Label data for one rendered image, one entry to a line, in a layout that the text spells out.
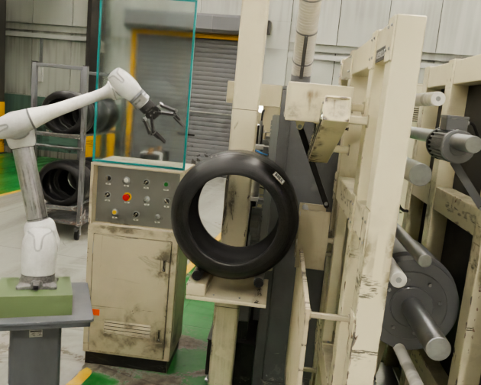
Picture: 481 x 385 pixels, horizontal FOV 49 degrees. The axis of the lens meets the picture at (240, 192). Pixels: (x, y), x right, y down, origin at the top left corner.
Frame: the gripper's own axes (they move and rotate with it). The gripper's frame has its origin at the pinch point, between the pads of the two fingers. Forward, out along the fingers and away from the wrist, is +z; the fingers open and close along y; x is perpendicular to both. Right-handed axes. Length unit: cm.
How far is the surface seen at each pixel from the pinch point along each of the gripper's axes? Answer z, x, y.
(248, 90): 9.4, 3.6, 43.1
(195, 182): 14.8, -46.6, 10.6
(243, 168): 24, -45, 31
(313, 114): 19, -59, 71
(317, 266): 92, -33, 19
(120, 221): 22, 17, -72
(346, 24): 223, 895, 68
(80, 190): 25, 249, -233
